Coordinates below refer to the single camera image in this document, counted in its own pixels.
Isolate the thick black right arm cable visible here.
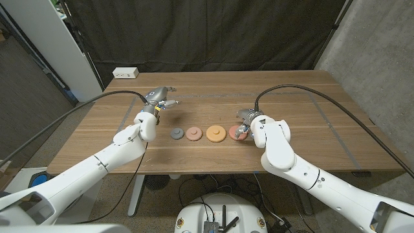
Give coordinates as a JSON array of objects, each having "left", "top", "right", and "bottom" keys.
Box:
[{"left": 254, "top": 83, "right": 414, "bottom": 181}]

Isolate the dusty pink toy ring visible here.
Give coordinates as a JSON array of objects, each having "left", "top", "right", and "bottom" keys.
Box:
[{"left": 185, "top": 126, "right": 203, "bottom": 142}]

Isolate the black curtain backdrop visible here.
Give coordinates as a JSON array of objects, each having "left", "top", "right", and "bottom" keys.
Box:
[{"left": 63, "top": 0, "right": 349, "bottom": 87}]

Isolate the white power strip box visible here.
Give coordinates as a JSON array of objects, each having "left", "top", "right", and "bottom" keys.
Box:
[{"left": 112, "top": 67, "right": 140, "bottom": 80}]

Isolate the white table leg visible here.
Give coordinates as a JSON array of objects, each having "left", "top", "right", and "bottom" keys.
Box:
[{"left": 127, "top": 174, "right": 146, "bottom": 217}]

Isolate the coral red toy ring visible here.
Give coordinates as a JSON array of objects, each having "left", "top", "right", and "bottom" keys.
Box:
[{"left": 228, "top": 125, "right": 248, "bottom": 142}]

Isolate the white robot torso base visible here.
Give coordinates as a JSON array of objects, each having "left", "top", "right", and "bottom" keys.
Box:
[{"left": 173, "top": 193, "right": 268, "bottom": 233}]

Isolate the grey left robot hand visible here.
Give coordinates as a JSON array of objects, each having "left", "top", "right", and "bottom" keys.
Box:
[{"left": 143, "top": 85, "right": 180, "bottom": 115}]

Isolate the large orange toy ring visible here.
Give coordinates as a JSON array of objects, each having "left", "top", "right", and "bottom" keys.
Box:
[{"left": 206, "top": 124, "right": 227, "bottom": 144}]

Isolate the white floor cable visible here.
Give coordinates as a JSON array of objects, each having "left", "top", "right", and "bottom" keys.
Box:
[{"left": 253, "top": 173, "right": 287, "bottom": 225}]

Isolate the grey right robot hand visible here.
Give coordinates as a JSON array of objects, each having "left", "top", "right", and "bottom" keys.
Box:
[{"left": 235, "top": 108, "right": 261, "bottom": 140}]

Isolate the small grey toy ring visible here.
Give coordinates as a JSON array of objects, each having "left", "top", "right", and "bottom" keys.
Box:
[{"left": 170, "top": 127, "right": 185, "bottom": 140}]

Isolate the black antenna electronics module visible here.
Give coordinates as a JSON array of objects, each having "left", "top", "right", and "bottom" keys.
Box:
[{"left": 202, "top": 205, "right": 240, "bottom": 233}]

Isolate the round black floor fan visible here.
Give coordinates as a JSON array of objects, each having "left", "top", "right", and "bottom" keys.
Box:
[{"left": 144, "top": 174, "right": 171, "bottom": 191}]

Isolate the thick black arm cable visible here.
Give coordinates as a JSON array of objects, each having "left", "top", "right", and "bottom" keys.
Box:
[
  {"left": 254, "top": 83, "right": 414, "bottom": 181},
  {"left": 0, "top": 89, "right": 149, "bottom": 169}
]

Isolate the grey table leg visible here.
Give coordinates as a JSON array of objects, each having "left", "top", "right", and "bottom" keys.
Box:
[{"left": 292, "top": 184, "right": 314, "bottom": 216}]

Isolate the black power adapter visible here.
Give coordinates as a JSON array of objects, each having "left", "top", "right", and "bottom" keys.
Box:
[{"left": 270, "top": 217, "right": 292, "bottom": 233}]

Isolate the white wall panel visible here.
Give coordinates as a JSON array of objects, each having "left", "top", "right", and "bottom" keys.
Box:
[{"left": 0, "top": 0, "right": 104, "bottom": 103}]

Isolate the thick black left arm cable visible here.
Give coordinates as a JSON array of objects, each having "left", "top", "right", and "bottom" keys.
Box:
[{"left": 0, "top": 89, "right": 149, "bottom": 169}]

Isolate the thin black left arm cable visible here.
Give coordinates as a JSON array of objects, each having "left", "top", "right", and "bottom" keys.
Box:
[{"left": 76, "top": 141, "right": 149, "bottom": 225}]

